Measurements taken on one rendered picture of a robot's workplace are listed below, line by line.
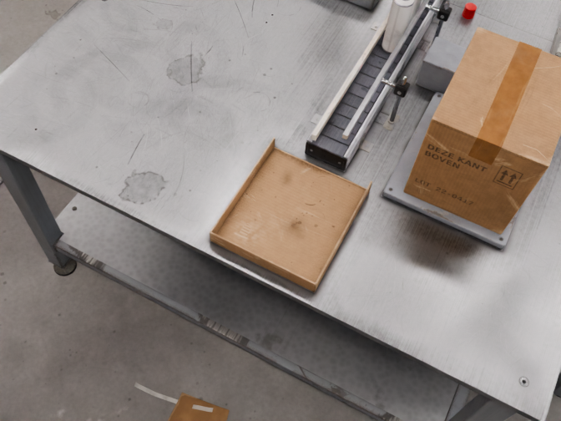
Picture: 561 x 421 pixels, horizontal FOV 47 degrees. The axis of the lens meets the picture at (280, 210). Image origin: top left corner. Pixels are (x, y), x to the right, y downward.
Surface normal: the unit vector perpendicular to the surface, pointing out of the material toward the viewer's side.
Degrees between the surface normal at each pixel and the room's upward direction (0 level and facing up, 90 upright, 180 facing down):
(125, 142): 0
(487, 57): 0
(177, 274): 1
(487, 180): 90
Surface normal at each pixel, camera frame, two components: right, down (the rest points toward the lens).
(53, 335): 0.05, -0.52
